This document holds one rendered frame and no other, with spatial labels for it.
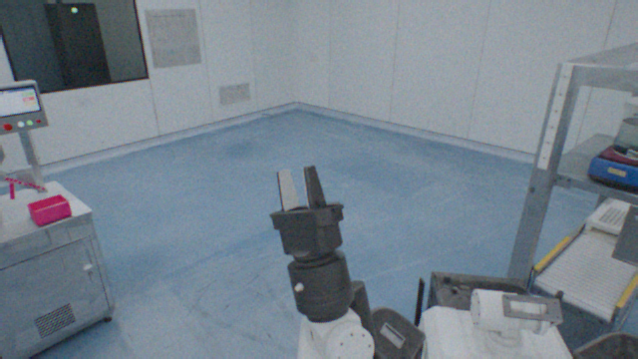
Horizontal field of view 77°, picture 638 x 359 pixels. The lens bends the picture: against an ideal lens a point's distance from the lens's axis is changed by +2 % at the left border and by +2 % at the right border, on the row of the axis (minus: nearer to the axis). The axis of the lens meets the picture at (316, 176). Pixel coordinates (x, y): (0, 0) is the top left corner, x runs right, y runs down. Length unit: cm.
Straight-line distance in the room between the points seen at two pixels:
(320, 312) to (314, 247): 9
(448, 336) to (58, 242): 204
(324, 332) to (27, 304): 211
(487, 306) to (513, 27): 463
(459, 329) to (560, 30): 447
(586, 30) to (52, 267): 491
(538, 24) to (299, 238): 474
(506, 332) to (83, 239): 214
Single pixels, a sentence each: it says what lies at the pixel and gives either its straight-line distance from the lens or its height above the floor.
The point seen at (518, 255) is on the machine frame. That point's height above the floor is 92.
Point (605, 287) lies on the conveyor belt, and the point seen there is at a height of 80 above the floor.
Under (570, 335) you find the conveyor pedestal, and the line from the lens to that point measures 204.
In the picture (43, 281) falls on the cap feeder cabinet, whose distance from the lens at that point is 253.
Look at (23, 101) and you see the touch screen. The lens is 262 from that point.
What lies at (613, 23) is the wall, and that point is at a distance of 503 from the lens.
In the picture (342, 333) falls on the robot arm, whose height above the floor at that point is 138.
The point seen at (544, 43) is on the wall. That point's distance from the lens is 515.
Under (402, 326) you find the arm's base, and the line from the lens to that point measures 82.
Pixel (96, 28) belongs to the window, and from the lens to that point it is 532.
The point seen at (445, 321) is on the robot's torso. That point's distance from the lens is 87.
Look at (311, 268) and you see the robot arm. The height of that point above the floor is 146.
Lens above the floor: 180
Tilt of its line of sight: 24 degrees down
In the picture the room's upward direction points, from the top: straight up
